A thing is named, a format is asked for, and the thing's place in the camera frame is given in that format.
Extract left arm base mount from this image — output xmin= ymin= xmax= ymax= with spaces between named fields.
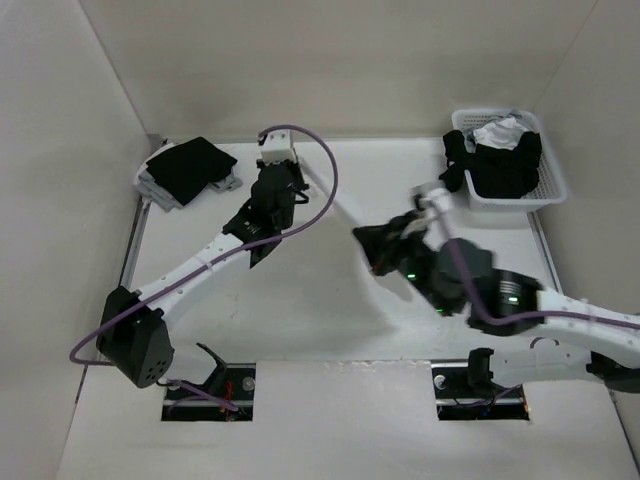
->
xmin=157 ymin=343 xmax=257 ymax=423

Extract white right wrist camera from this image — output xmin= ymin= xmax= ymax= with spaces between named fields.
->
xmin=410 ymin=180 xmax=455 ymax=221

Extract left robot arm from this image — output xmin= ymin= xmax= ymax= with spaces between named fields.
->
xmin=96 ymin=160 xmax=309 ymax=399

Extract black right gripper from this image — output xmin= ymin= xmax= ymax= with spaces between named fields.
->
xmin=349 ymin=209 xmax=452 ymax=315

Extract folded grey tank tops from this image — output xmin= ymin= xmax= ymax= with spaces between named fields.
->
xmin=133 ymin=143 xmax=243 ymax=212

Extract folded black tank top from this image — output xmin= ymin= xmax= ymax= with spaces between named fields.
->
xmin=142 ymin=137 xmax=237 ymax=207

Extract white garment in basket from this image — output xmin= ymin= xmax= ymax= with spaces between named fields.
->
xmin=472 ymin=117 xmax=530 ymax=150

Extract black tank top hanging out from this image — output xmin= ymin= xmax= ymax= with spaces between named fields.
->
xmin=438 ymin=130 xmax=472 ymax=193

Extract metal table rail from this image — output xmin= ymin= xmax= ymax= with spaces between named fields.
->
xmin=97 ymin=132 xmax=166 ymax=361
xmin=527 ymin=212 xmax=563 ymax=293

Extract black garments in basket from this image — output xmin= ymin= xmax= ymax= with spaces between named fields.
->
xmin=468 ymin=132 xmax=542 ymax=199

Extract left metal table rail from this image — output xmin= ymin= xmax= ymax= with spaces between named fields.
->
xmin=97 ymin=132 xmax=166 ymax=361

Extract white tank top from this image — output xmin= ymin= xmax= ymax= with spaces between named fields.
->
xmin=299 ymin=157 xmax=413 ymax=309

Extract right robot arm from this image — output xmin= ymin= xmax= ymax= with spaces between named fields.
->
xmin=352 ymin=212 xmax=639 ymax=398

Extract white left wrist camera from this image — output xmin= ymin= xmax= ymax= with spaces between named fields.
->
xmin=258 ymin=129 xmax=298 ymax=165

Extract right metal table rail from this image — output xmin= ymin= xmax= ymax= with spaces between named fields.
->
xmin=527 ymin=212 xmax=563 ymax=293

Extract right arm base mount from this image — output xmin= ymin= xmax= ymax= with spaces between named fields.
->
xmin=431 ymin=361 xmax=530 ymax=421

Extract white plastic laundry basket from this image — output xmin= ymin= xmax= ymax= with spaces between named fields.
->
xmin=451 ymin=107 xmax=568 ymax=214

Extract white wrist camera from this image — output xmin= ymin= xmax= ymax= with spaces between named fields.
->
xmin=258 ymin=129 xmax=298 ymax=165
xmin=410 ymin=180 xmax=455 ymax=221

